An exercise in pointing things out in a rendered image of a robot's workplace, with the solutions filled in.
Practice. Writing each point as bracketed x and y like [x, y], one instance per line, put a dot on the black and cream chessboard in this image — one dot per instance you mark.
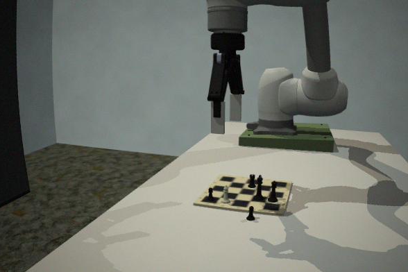
[241, 196]

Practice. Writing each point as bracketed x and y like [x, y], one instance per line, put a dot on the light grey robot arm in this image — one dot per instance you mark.
[280, 95]

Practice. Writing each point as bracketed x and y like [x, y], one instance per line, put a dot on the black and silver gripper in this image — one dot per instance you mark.
[225, 69]

